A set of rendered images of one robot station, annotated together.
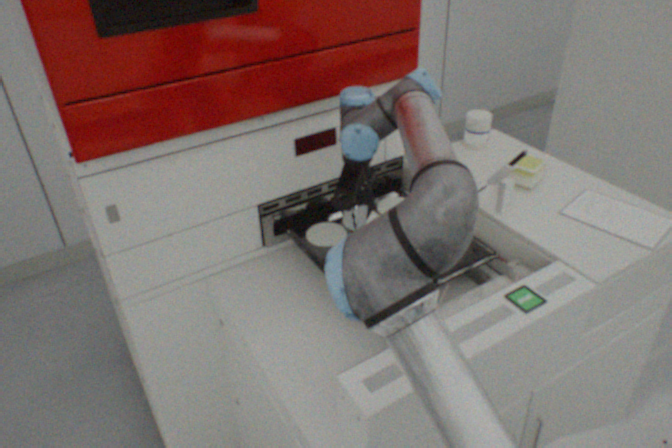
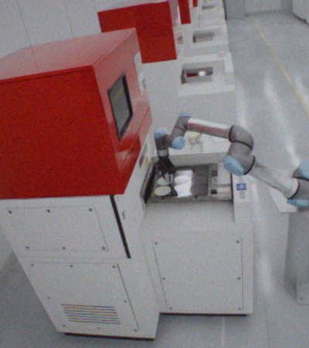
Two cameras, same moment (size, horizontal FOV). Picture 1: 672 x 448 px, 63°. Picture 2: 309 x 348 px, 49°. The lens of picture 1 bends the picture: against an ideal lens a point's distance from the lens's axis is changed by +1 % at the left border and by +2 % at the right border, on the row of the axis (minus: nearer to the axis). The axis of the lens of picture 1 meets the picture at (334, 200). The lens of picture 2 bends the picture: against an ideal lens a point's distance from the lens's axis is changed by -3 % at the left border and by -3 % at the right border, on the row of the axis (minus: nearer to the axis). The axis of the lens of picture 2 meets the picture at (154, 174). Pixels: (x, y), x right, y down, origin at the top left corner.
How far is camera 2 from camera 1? 136 cm
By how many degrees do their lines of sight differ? 38
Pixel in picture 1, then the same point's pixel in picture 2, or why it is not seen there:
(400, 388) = (248, 193)
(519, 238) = (214, 154)
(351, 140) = (179, 142)
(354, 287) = (242, 163)
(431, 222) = (248, 137)
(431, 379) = (268, 172)
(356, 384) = (240, 200)
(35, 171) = not seen: outside the picture
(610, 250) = not seen: hidden behind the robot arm
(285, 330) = (187, 221)
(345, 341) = (206, 210)
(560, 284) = not seen: hidden behind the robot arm
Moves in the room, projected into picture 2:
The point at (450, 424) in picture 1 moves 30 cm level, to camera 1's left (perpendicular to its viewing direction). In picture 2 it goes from (276, 179) to (250, 212)
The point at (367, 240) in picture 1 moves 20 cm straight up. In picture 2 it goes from (237, 151) to (235, 113)
